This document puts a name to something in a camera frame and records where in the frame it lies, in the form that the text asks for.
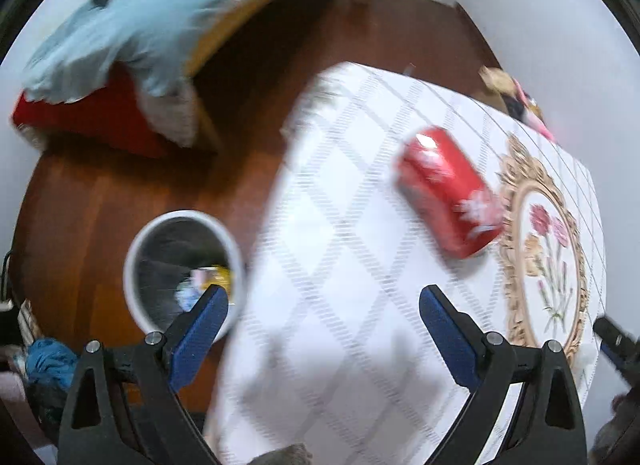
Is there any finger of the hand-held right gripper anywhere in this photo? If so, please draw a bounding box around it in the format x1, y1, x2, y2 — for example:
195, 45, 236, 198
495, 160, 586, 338
593, 316, 640, 388

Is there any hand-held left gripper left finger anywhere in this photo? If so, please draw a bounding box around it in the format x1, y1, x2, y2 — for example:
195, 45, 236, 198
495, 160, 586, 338
57, 284, 230, 465

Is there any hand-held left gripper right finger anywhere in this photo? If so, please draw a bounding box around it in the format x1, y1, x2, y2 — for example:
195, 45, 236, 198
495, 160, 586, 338
419, 284, 589, 465

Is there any yellow snack packet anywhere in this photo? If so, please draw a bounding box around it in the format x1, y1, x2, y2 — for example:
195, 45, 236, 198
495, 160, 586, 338
202, 266, 235, 296

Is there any white round trash bin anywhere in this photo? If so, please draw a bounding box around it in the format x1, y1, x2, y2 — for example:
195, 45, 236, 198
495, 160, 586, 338
123, 210, 246, 342

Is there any red soda can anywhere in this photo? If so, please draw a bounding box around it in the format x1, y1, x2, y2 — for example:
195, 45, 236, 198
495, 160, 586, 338
397, 126, 506, 260

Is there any white diamond pattern tablecloth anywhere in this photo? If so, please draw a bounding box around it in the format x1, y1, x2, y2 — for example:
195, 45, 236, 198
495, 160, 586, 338
210, 61, 609, 465

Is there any blue cloth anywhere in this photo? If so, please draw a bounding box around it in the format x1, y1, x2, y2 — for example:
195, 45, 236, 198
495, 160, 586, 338
24, 338, 77, 392

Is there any grey patterned cloth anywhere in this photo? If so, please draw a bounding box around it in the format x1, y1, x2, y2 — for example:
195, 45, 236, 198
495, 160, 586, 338
140, 82, 201, 148

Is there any pink toy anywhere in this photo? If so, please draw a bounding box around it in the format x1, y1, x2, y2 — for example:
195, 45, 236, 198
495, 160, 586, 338
517, 85, 557, 142

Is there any red bed sheet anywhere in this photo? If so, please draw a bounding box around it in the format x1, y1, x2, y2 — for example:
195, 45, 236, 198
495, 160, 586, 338
12, 65, 173, 159

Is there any cardboard box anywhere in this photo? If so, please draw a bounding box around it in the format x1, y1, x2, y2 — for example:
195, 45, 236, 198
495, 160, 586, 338
481, 82, 521, 113

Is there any crumpled beige paper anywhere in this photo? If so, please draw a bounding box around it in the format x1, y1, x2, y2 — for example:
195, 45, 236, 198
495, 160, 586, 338
479, 66, 516, 90

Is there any light blue quilt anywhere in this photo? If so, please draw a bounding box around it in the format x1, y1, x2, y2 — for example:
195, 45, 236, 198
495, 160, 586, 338
22, 0, 262, 104

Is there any wooden bed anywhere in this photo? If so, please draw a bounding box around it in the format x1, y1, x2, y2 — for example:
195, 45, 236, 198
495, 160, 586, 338
12, 0, 347, 158

